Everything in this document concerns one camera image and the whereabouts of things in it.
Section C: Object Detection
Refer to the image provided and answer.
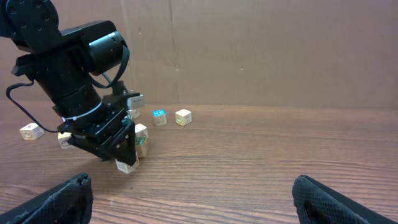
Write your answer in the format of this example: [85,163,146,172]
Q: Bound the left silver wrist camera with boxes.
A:
[126,95,144,110]

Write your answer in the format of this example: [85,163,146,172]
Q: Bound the green R block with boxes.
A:
[135,137,148,158]

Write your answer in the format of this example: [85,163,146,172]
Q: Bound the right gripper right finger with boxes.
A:
[292,175,397,224]

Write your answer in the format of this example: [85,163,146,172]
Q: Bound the wooden block animal picture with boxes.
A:
[19,123,45,140]

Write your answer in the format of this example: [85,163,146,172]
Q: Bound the cardboard backdrop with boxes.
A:
[0,0,398,110]

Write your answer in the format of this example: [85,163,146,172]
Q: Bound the blue H block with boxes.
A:
[152,110,167,126]

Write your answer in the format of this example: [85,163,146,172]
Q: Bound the wooden block green side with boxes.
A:
[135,124,149,139]

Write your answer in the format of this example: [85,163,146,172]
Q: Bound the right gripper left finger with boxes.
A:
[1,173,93,224]

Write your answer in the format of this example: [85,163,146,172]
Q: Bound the yellow top tilted block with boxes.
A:
[58,132,74,149]

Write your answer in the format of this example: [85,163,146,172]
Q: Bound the blue X block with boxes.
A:
[115,154,139,174]

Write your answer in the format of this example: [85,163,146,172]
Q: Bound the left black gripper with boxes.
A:
[57,91,140,166]

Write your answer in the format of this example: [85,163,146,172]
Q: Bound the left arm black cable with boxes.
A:
[5,80,60,134]

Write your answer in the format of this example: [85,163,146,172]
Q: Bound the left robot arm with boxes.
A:
[1,0,140,166]

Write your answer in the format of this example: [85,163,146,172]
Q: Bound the wooden block teal side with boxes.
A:
[127,109,140,120]

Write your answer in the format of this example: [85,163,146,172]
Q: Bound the wooden block yellow side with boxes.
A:
[175,109,192,126]

